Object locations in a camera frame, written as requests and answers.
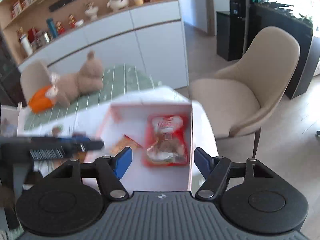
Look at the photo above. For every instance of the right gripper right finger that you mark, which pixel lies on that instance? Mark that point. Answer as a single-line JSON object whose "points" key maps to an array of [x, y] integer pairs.
{"points": [[204, 162]]}

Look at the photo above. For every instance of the brown teddy bear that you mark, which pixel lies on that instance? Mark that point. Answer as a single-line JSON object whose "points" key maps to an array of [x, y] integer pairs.
{"points": [[87, 80]]}

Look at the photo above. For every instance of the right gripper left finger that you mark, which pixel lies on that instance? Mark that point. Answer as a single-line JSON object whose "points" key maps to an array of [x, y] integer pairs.
{"points": [[121, 162]]}

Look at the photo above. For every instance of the black cabinet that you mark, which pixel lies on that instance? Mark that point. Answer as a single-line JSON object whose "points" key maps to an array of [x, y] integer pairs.
{"points": [[240, 23]]}

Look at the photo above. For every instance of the white sideboard cabinet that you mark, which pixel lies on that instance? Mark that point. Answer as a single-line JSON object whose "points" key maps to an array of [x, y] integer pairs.
{"points": [[149, 37]]}

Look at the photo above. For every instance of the white cylinder bottle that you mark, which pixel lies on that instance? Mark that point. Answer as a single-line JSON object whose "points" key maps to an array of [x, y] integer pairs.
{"points": [[26, 44]]}

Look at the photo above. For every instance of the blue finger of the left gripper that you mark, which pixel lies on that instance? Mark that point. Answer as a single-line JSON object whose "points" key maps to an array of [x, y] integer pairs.
{"points": [[87, 145]]}

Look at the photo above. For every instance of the blue bottle on shelf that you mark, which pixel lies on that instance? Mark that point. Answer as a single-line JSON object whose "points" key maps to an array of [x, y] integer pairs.
{"points": [[52, 27]]}

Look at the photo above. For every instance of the pink cardboard box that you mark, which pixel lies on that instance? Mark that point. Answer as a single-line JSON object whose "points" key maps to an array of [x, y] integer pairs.
{"points": [[128, 114]]}

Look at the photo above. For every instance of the orange tissue pouch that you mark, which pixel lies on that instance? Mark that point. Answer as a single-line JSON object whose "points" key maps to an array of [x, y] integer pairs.
{"points": [[39, 102]]}

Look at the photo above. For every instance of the orange cracker packet red ends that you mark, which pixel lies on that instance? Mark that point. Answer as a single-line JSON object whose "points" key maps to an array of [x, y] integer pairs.
{"points": [[124, 142]]}

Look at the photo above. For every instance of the red white snack pouch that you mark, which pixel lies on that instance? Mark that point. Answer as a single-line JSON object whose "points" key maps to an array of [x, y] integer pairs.
{"points": [[164, 140]]}

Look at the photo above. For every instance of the beige chair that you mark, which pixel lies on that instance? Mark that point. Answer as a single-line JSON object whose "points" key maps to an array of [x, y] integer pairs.
{"points": [[240, 98], [34, 77]]}

